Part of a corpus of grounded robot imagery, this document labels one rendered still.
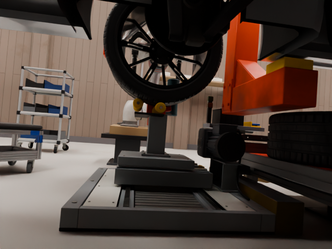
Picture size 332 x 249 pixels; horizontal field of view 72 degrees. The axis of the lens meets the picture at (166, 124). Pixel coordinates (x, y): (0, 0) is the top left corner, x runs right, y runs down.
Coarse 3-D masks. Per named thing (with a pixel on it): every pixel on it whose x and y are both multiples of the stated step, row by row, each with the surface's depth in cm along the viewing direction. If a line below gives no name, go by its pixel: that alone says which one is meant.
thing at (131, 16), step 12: (132, 12) 124; (144, 12) 134; (132, 24) 137; (120, 36) 120; (120, 48) 120; (132, 48) 141; (144, 48) 141; (156, 48) 139; (144, 60) 141; (156, 60) 139; (168, 60) 140; (192, 60) 145; (204, 60) 127; (132, 72) 121; (180, 72) 144; (156, 84) 122; (180, 84) 124
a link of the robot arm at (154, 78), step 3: (153, 75) 230; (156, 75) 229; (159, 75) 231; (150, 78) 233; (153, 78) 230; (156, 78) 230; (159, 78) 233; (150, 81) 233; (153, 81) 231; (156, 81) 231; (159, 81) 235; (144, 105) 239; (144, 108) 238; (144, 111) 237; (141, 120) 245; (144, 120) 243
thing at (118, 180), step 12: (120, 168) 113; (132, 168) 119; (144, 168) 119; (156, 168) 121; (168, 168) 123; (180, 168) 124; (204, 168) 126; (120, 180) 113; (132, 180) 113; (144, 180) 114; (156, 180) 115; (168, 180) 116; (180, 180) 117; (192, 180) 117; (204, 180) 118
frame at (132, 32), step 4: (140, 24) 147; (144, 24) 152; (136, 28) 147; (132, 32) 147; (136, 32) 152; (128, 36) 150; (124, 48) 146; (124, 52) 147; (124, 56) 150; (196, 56) 152; (196, 60) 152; (192, 68) 157; (192, 72) 156
